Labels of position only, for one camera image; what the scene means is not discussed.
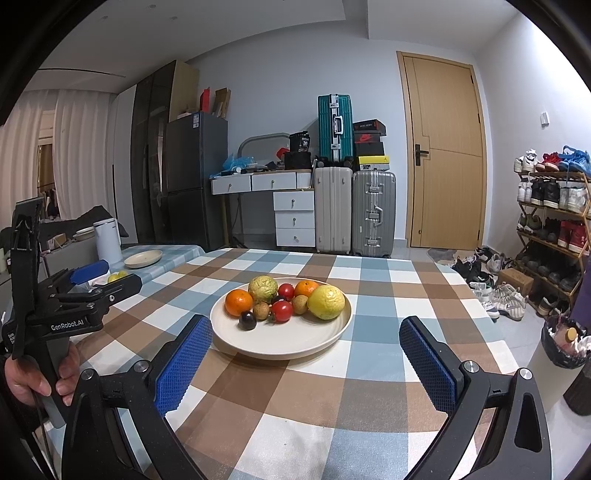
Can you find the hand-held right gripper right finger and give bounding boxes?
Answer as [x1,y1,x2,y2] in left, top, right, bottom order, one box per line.
[399,316,552,480]

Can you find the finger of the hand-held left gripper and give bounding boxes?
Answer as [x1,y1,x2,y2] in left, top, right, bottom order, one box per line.
[51,274,143,319]
[39,260,110,298]

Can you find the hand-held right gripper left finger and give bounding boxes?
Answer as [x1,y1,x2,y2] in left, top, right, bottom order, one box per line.
[61,314,214,480]

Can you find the large cream plate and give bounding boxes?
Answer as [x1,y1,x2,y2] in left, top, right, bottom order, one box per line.
[210,278,352,361]

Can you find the person's left hand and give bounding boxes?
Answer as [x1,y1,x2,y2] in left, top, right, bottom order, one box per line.
[4,344,80,408]

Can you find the small cream plate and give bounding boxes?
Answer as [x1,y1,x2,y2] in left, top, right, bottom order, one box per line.
[124,250,164,269]

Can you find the white cylindrical kettle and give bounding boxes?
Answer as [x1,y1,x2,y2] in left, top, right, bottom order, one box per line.
[93,219,122,266]

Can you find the dark cloth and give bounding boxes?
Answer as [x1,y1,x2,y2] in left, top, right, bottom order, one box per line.
[60,207,130,236]

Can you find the light blue checkered tablecloth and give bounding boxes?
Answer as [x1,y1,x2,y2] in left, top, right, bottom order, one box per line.
[117,244,205,287]

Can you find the brown blue checkered tablecloth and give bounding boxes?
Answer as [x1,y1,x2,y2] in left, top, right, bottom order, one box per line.
[69,248,520,480]

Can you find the pile of shoes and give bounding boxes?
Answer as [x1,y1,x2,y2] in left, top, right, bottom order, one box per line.
[450,247,527,321]

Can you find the green guava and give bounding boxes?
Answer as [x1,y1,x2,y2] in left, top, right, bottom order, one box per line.
[248,275,279,304]

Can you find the small cardboard box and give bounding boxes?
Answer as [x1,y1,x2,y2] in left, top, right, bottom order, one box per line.
[498,268,534,296]

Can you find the yellow lemon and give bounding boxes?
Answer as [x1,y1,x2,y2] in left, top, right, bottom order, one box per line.
[307,285,346,320]

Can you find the grey refrigerator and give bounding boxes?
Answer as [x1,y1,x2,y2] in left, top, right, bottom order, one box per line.
[165,113,229,252]

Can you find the white curtain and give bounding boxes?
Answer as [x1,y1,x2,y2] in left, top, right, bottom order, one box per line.
[0,88,116,222]

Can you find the black trash bag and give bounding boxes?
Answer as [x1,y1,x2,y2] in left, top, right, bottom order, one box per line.
[541,313,591,370]

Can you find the dark tall cabinet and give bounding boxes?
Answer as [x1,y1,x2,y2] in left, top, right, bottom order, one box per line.
[130,60,176,245]

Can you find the dark ribbed bin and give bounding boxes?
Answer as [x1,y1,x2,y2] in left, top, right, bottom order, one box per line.
[563,364,591,416]

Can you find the silver suitcase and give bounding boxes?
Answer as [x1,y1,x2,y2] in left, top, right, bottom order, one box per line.
[352,171,397,258]

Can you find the blue plastic bag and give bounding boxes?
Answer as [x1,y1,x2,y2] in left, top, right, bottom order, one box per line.
[222,154,257,172]

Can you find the beige suitcase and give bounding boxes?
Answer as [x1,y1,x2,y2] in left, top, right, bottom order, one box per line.
[314,166,354,254]

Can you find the white desk with drawers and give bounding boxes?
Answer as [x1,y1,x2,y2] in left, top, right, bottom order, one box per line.
[210,170,317,250]

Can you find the wooden shoe rack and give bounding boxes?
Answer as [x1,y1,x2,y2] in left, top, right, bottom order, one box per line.
[513,145,591,315]

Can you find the brown cardboard box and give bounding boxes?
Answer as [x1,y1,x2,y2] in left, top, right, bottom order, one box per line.
[212,88,232,118]

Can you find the rows of stored sneakers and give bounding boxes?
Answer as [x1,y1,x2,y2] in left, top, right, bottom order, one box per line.
[515,145,591,296]

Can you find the wooden door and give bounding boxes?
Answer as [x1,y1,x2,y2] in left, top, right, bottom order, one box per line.
[397,51,485,252]

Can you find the teal suitcase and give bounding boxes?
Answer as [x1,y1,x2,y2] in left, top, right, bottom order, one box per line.
[318,94,354,162]

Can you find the grey arched frame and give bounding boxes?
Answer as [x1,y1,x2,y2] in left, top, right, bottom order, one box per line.
[238,133,289,171]

